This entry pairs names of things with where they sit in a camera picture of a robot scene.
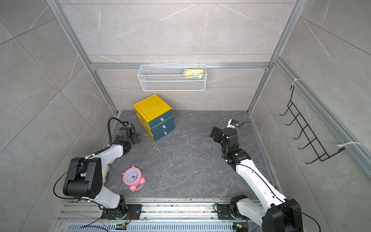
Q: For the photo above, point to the teal bottom drawer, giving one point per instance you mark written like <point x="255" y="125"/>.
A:
<point x="164" y="132"/>

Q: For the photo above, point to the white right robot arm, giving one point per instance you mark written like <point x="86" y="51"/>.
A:
<point x="261" y="191"/>

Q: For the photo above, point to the teal top drawer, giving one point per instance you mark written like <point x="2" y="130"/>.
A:
<point x="161" y="118"/>

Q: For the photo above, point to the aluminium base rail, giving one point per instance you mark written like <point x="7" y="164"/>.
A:
<point x="157" y="215"/>

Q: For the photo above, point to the white wire mesh basket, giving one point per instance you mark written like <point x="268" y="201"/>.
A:
<point x="170" y="77"/>

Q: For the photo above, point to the teal drawer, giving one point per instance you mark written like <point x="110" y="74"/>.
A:
<point x="161" y="118"/>
<point x="164" y="132"/>
<point x="163" y="125"/>

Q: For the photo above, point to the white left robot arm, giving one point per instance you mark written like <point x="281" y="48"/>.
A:
<point x="84" y="179"/>

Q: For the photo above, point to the white plush teddy bear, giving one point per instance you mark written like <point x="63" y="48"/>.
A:
<point x="106" y="169"/>

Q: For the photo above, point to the pink alarm clock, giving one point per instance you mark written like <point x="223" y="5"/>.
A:
<point x="133" y="178"/>

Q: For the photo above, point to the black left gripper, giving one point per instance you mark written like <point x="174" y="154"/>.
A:
<point x="135" y="137"/>

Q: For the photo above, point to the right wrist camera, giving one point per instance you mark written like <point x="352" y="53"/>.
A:
<point x="232" y="123"/>

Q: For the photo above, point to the yellow drawer cabinet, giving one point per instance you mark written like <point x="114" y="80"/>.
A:
<point x="148" y="109"/>

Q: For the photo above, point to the yellow sponge in basket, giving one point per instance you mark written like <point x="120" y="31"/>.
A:
<point x="194" y="73"/>

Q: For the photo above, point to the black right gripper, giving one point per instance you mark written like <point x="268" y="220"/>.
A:
<point x="215" y="131"/>

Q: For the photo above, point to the black wall hook rack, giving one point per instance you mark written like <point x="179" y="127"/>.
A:
<point x="307" y="132"/>

